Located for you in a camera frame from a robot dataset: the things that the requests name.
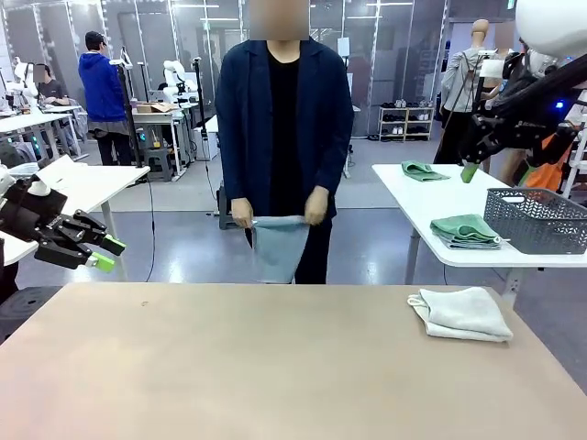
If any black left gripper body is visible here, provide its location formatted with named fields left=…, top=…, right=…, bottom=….
left=0, top=179, right=86, bottom=270

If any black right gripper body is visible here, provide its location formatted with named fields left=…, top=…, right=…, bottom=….
left=497, top=114, right=559, bottom=149

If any light green towel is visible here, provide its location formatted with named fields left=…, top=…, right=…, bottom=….
left=429, top=214, right=501, bottom=242

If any dark grey laundry basket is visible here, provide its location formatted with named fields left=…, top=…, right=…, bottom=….
left=483, top=186, right=587, bottom=256

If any white terry towel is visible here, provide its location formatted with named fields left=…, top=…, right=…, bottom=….
left=406, top=286, right=514, bottom=343

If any light blue towel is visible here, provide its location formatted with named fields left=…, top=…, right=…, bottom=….
left=250, top=214, right=312, bottom=284

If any person's right forearm navy sleeve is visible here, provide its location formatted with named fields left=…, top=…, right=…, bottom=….
left=222, top=150, right=254, bottom=203

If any person's left forearm navy sleeve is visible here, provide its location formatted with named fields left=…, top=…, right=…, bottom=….
left=316, top=146, right=352, bottom=192

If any person's right hand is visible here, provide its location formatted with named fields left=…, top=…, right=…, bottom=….
left=230, top=197, right=256, bottom=229

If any person's left hand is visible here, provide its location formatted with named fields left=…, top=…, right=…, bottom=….
left=304, top=185, right=331, bottom=226

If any white metal rack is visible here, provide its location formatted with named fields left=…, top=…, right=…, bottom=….
left=561, top=114, right=587, bottom=198

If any pale grey folded towel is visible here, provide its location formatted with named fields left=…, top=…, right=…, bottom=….
left=442, top=236, right=504, bottom=252

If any mannequin in grey shirt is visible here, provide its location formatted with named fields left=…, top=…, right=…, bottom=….
left=440, top=18, right=505, bottom=166

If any wooden shoe rack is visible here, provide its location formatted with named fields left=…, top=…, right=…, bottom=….
left=378, top=104, right=435, bottom=142

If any black round stool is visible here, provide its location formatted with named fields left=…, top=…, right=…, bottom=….
left=0, top=286, right=63, bottom=343

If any grey plastic step stool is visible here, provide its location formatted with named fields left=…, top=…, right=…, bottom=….
left=144, top=147, right=174, bottom=182

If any white workshop desk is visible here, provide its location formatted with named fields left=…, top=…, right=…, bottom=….
left=0, top=105, right=88, bottom=161

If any seated person in black shirt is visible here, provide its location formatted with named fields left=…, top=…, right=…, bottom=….
left=34, top=63, right=71, bottom=109

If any grey workshop desk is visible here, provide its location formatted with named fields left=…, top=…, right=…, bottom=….
left=123, top=103, right=203, bottom=181

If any person in blue hoodie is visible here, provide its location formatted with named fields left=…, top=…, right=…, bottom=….
left=77, top=30, right=128, bottom=166

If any open cardboard box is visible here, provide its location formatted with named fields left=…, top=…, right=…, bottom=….
left=135, top=101, right=178, bottom=115

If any white standing desk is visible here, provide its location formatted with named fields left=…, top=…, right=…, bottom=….
left=201, top=114, right=222, bottom=216

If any person in navy jacket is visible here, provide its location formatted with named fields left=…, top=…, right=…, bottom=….
left=214, top=0, right=355, bottom=286

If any black camera tripod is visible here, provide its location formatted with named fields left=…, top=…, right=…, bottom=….
left=433, top=49, right=499, bottom=166

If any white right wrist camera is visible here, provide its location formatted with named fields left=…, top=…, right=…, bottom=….
left=479, top=52, right=524, bottom=83

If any black camera stand pole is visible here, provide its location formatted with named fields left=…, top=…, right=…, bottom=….
left=192, top=57, right=210, bottom=161
left=108, top=58, right=144, bottom=169

